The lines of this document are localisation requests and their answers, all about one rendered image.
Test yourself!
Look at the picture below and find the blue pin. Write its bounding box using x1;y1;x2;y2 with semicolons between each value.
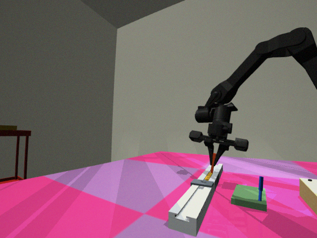
259;177;264;201

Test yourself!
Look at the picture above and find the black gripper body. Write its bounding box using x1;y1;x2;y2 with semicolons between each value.
189;119;249;152

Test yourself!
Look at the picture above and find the grey slotted aluminum rail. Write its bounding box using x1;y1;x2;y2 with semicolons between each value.
168;164;223;237

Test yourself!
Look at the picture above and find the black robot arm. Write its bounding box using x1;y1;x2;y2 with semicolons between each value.
195;27;317;138

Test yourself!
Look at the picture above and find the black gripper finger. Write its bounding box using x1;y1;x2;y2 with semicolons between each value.
213;144;229;166
204;141;214;165

